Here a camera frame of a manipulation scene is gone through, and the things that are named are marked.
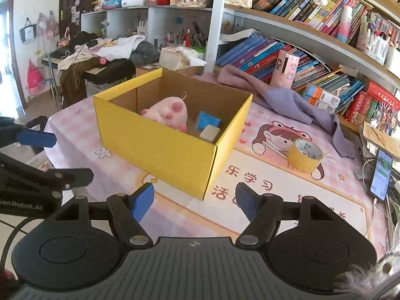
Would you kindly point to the red boxed book set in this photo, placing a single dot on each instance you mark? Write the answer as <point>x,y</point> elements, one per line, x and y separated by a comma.
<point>365,103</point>

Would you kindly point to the grey fluffy sleeve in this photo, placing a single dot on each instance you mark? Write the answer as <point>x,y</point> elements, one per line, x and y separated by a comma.
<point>372,275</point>

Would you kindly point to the pink cartoon desk mat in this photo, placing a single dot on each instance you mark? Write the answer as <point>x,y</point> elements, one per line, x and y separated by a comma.
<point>281,187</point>

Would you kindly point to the pink hanging bag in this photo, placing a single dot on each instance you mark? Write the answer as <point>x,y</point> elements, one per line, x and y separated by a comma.
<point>32,79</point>

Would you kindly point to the pink small toy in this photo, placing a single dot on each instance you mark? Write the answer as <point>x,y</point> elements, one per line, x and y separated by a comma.
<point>102,61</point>

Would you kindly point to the smartphone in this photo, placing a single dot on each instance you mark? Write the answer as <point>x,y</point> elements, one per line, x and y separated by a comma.
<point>381,175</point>

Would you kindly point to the yellow cardboard box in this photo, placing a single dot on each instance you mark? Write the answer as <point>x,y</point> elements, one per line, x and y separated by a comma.
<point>156,150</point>

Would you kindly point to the pink plush pig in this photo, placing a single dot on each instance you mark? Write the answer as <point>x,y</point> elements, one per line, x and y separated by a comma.
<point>168,112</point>

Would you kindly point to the white printed t-shirt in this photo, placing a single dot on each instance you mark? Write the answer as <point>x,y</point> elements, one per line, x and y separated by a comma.
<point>122,47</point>

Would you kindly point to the cluster of pens in holders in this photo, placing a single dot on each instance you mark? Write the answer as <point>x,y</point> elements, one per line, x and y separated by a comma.
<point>184,37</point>

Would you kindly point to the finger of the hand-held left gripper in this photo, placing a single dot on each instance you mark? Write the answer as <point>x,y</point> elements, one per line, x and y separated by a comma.
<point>72,175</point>
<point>34,139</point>

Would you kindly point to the white pencil holders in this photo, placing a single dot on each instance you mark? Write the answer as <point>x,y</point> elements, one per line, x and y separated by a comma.
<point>379,43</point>

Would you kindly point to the pink cartoon cylinder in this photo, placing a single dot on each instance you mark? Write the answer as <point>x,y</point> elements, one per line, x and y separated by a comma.
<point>284,68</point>

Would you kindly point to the grey garment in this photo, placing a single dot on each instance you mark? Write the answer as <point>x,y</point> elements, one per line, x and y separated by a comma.
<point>145,54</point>

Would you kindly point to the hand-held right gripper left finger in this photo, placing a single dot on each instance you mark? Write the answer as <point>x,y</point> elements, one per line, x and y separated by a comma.
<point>142,201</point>

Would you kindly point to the white eraser block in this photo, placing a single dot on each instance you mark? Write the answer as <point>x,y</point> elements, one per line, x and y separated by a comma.
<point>209,132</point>

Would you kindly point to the brown hanging cloth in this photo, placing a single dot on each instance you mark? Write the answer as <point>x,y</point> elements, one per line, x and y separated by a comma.
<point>73,81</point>

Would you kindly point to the lavender pink knit cloth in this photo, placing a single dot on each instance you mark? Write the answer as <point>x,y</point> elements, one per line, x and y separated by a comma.
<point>281,97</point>

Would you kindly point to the row of blue textbooks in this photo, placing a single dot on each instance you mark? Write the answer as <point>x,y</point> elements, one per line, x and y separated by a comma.
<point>256,53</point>

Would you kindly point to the pink plush wall bag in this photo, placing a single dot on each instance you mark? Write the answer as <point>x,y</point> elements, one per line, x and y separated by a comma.
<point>48,26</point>

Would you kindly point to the grey white shelf unit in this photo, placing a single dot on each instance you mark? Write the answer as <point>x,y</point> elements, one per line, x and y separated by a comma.
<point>215,22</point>

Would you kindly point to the row of assorted novels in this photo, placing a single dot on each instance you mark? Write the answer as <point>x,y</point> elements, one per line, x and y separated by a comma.
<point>306,3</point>

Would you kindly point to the cream tissue bag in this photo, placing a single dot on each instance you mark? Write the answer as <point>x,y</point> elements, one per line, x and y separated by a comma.
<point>178,58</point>

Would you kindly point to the checkered board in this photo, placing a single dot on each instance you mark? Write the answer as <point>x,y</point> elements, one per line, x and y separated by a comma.
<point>150,66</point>

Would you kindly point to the yellow tape roll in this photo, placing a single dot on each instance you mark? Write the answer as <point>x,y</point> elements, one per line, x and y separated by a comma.
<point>304,157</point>

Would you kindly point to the white black tote bag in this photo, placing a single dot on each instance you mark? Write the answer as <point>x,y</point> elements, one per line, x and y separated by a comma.
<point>28,32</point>

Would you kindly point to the orange blue small carton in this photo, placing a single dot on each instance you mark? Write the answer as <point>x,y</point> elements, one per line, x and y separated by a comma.
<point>317,104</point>
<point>323,95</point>

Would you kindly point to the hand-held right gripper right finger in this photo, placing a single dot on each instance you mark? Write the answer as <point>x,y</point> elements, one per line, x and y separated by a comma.
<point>247,201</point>

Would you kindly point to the blue block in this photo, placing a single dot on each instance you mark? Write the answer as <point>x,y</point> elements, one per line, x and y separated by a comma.
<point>207,119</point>

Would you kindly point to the white wipes pack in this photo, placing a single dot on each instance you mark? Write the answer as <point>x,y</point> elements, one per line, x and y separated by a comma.
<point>134,2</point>

